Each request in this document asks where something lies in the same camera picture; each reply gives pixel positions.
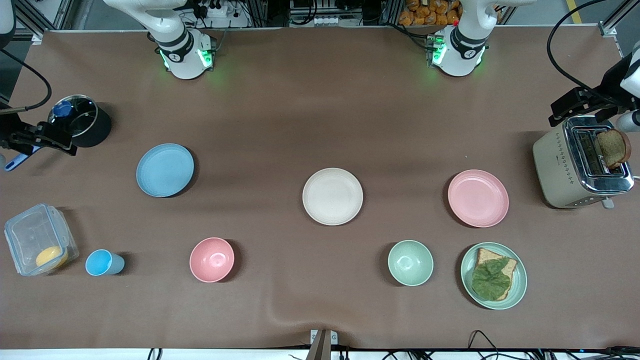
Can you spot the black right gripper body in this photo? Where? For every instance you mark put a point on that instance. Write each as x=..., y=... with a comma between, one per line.
x=10, y=131

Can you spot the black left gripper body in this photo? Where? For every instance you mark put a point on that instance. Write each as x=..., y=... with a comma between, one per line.
x=611, y=81

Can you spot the blue plate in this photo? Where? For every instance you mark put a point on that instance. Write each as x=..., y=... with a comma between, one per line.
x=165, y=170

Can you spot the pink plate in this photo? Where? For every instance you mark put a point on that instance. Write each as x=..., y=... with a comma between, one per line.
x=478, y=198

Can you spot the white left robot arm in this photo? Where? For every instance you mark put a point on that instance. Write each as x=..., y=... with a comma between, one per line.
x=460, y=50

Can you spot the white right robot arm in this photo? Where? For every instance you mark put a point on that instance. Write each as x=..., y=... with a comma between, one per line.
x=180, y=55

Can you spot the glass lid blue knob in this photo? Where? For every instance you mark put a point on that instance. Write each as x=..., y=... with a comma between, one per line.
x=80, y=117

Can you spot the dark toast slice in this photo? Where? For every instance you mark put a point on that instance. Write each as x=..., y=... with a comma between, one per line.
x=613, y=147

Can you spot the beige chrome toaster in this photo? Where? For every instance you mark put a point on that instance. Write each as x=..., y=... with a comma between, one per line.
x=557, y=170

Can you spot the clear plastic container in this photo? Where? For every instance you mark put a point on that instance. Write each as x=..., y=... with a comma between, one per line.
x=35, y=235

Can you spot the yellow food piece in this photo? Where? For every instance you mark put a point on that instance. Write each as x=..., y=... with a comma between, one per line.
x=51, y=257

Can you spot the blue cup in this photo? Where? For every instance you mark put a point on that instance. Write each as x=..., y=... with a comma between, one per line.
x=100, y=263

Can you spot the brown bread slice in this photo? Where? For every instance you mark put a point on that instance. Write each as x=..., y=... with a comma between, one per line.
x=486, y=255

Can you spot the bag of orange snacks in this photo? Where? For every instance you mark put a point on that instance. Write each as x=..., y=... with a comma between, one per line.
x=430, y=12

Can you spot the green plate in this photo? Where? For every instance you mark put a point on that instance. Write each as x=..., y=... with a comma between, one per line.
x=520, y=285

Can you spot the green lettuce leaf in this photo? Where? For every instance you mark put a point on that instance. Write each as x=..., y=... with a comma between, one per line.
x=491, y=280

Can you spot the pink bowl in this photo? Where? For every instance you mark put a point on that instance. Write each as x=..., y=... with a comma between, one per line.
x=212, y=260

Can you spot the white power strip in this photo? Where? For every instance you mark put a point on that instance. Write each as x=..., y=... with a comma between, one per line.
x=215, y=9

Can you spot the green bowl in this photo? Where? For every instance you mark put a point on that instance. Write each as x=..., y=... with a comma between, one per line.
x=410, y=263

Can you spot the brown table cloth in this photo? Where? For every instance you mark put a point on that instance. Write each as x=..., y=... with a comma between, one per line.
x=320, y=115

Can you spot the beige plate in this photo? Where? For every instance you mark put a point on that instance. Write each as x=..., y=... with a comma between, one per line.
x=332, y=196

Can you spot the metal table edge bracket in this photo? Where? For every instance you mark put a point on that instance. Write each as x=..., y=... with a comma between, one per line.
x=323, y=345

